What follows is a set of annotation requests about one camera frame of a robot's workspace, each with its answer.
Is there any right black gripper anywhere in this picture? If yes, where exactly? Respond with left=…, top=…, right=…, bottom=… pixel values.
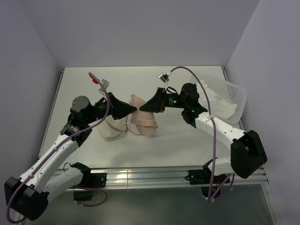
left=140, top=88, right=188, bottom=113

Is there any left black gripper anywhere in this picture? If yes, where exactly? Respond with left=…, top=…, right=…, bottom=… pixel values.
left=84, top=92, right=136, bottom=125

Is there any pink bra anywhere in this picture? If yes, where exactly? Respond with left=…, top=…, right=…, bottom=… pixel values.
left=127, top=94, right=158, bottom=137

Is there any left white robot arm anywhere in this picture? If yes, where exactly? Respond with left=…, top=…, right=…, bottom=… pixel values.
left=4, top=93, right=137, bottom=224

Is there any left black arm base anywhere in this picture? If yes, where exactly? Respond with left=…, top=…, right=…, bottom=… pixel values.
left=72, top=172, right=108, bottom=207

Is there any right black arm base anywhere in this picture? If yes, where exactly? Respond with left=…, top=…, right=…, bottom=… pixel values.
left=184, top=159, right=230, bottom=200

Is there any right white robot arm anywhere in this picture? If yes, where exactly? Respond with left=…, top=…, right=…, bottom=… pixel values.
left=140, top=83, right=268, bottom=183

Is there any white mesh laundry bag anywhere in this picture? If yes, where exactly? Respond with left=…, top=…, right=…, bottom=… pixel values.
left=97, top=114, right=141, bottom=139

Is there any white garment in basket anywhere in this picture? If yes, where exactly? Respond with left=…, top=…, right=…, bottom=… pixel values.
left=196, top=80, right=238, bottom=119

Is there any clear plastic perforated basket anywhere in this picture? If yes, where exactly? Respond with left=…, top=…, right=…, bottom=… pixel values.
left=190, top=71, right=248, bottom=124

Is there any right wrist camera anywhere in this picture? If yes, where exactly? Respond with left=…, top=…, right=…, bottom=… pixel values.
left=158, top=71, right=172, bottom=83

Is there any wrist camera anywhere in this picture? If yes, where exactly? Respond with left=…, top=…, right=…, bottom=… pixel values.
left=158, top=71, right=172, bottom=83
left=92, top=79, right=110, bottom=95

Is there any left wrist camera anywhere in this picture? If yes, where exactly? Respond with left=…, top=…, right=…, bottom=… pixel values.
left=92, top=79, right=110, bottom=95

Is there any aluminium rail frame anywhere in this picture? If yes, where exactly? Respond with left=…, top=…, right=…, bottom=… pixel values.
left=14, top=67, right=282, bottom=225

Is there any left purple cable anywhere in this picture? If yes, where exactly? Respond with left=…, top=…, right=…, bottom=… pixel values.
left=6, top=72, right=112, bottom=223

